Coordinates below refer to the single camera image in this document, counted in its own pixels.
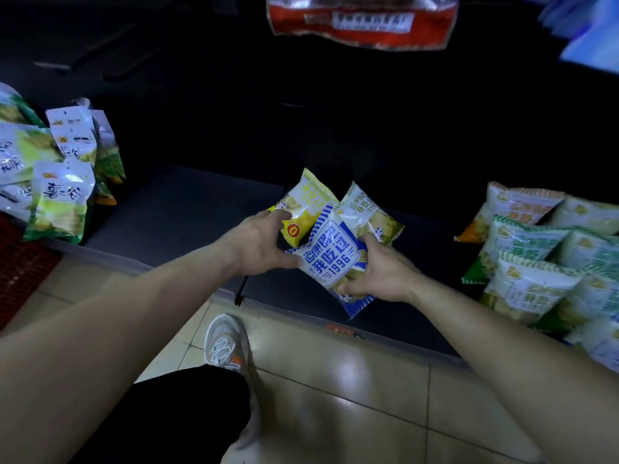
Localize purple cat candy bag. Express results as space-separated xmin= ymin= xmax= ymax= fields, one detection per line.
xmin=518 ymin=0 xmax=619 ymax=77

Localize yellow striped snack packet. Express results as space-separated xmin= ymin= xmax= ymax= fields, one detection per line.
xmin=547 ymin=194 xmax=619 ymax=238
xmin=266 ymin=166 xmax=340 ymax=249

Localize person's right hand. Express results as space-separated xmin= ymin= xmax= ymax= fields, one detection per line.
xmin=336 ymin=232 xmax=427 ymax=305

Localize green striped snack packet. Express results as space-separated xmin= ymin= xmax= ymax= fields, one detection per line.
xmin=531 ymin=269 xmax=619 ymax=338
xmin=547 ymin=228 xmax=619 ymax=275
xmin=460 ymin=213 xmax=573 ymax=287

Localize grey orange sneaker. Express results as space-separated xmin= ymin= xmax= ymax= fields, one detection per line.
xmin=202 ymin=313 xmax=252 ymax=378

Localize black shorts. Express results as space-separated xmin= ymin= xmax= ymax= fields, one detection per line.
xmin=70 ymin=363 xmax=253 ymax=464

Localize small red edge sticker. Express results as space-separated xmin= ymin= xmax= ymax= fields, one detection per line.
xmin=324 ymin=323 xmax=362 ymax=340

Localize red white snack packet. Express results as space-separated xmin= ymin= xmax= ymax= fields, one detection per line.
xmin=264 ymin=0 xmax=460 ymax=52

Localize person's left forearm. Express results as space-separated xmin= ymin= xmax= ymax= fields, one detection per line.
xmin=0 ymin=244 xmax=242 ymax=464

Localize person's left hand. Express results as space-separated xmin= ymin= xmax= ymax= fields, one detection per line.
xmin=216 ymin=209 xmax=303 ymax=278

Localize orange snack packet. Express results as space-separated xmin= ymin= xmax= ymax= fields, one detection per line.
xmin=453 ymin=180 xmax=567 ymax=246

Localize person's right forearm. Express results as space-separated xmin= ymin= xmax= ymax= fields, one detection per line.
xmin=406 ymin=277 xmax=619 ymax=464

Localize blue striped snack packet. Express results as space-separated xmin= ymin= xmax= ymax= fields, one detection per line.
xmin=284 ymin=201 xmax=378 ymax=320
xmin=562 ymin=313 xmax=619 ymax=374

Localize stack of green potato packets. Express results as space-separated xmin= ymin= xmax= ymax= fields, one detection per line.
xmin=0 ymin=81 xmax=128 ymax=246

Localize red shopping basket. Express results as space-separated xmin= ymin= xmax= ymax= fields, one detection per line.
xmin=0 ymin=213 xmax=64 ymax=333

